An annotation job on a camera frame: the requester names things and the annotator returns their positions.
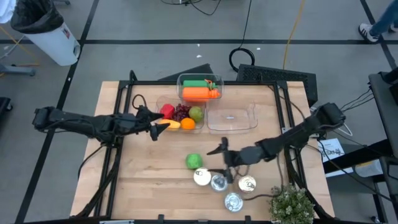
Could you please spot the bright green apple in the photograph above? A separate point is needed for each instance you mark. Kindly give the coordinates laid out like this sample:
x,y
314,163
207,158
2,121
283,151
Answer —
x,y
194,161

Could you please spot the silver-lidded tin can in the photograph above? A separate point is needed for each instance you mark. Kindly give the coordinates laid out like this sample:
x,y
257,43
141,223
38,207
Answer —
x,y
217,185
234,202

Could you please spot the gold-lidded tin can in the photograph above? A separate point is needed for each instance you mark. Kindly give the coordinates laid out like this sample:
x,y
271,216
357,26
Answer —
x,y
202,176
247,183

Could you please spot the white plastic box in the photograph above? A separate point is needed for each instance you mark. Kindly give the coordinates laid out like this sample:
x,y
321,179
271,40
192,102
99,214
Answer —
x,y
368,169

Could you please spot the dark red grape bunch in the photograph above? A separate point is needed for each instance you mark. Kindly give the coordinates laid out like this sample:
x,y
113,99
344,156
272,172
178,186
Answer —
x,y
181,112

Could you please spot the grey stand base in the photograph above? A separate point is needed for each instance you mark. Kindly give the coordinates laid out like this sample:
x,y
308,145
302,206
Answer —
x,y
18,71

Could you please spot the person's shoe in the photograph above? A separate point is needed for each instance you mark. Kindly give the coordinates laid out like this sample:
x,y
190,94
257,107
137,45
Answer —
x,y
368,32

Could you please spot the speckled green pear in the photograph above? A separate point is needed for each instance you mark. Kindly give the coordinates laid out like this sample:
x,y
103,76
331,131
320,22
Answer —
x,y
196,114

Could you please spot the deep clear plastic container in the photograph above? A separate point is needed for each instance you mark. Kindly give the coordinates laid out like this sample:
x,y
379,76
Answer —
x,y
179,90

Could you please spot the black support beam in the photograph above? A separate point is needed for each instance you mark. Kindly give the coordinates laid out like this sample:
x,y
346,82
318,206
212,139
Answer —
x,y
357,158

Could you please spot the black cart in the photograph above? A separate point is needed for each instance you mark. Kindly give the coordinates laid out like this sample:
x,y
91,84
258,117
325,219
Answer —
x,y
385,102

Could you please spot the white cloth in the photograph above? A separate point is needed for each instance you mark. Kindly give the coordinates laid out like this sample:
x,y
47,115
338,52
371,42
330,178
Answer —
x,y
6,11

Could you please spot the orange fruit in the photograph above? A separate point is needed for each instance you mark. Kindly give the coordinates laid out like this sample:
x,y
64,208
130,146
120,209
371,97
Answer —
x,y
187,124

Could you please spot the shallow clear plastic tray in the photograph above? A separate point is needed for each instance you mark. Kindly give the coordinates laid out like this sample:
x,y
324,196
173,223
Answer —
x,y
236,124
199,127

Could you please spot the red bell pepper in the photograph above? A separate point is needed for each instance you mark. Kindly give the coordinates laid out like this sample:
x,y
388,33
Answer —
x,y
167,111

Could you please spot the person's leg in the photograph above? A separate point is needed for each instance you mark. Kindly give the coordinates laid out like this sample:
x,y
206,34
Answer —
x,y
385,18

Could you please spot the white printed paper sheet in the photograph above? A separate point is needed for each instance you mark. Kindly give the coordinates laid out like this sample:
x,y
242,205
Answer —
x,y
334,151

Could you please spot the white trash bin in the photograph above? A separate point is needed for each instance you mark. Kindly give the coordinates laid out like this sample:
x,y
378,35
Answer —
x,y
56,46

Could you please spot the black trash bag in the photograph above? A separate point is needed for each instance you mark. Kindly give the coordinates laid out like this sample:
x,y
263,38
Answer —
x,y
35,15

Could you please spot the black equipment foot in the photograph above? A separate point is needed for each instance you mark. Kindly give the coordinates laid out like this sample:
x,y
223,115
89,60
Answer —
x,y
4,105

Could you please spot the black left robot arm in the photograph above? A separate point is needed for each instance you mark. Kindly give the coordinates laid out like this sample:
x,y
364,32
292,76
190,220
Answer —
x,y
77,119

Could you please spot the yellow banana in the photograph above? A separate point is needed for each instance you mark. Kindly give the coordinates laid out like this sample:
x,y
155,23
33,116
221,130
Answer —
x,y
172,124

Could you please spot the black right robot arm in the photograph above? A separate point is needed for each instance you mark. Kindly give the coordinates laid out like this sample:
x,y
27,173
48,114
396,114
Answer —
x,y
295,137

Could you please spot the small potted green plant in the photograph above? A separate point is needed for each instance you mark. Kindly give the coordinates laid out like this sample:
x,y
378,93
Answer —
x,y
290,205

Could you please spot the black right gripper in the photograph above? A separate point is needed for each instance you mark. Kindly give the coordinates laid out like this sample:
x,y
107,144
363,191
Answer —
x,y
237,158

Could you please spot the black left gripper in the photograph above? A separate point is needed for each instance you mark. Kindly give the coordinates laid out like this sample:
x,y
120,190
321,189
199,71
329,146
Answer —
x,y
138,123

